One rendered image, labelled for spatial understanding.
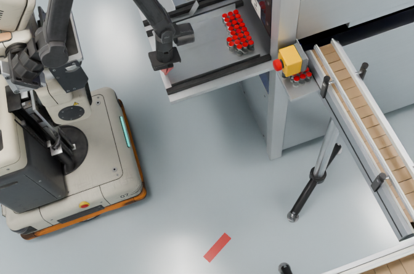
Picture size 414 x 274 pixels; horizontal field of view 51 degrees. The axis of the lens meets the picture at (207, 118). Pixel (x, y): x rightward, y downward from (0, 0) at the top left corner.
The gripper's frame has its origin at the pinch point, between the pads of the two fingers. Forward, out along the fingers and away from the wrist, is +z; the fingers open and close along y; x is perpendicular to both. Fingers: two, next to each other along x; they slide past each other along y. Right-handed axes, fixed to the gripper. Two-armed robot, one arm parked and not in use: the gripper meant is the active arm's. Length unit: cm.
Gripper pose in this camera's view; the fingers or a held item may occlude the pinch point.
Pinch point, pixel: (165, 72)
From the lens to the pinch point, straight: 160.7
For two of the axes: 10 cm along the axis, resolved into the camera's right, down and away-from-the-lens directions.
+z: -0.6, 5.2, 8.5
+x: -3.2, -8.2, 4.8
